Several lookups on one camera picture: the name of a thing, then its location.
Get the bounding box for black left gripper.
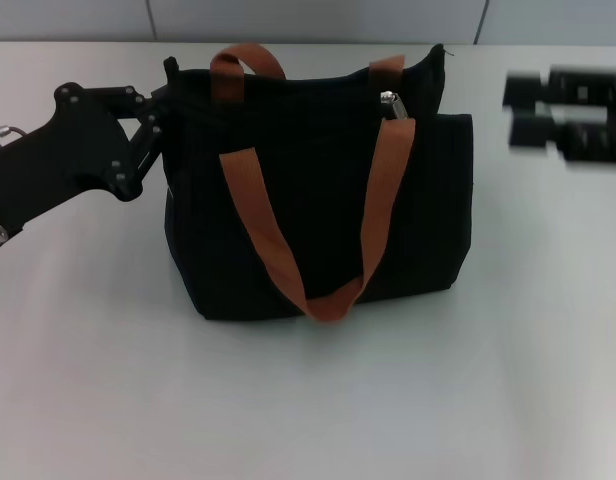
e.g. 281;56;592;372
0;82;180;236

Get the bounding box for silver metal zipper pull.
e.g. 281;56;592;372
379;90;413;122

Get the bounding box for black food bag orange straps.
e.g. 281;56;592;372
160;42;475;324

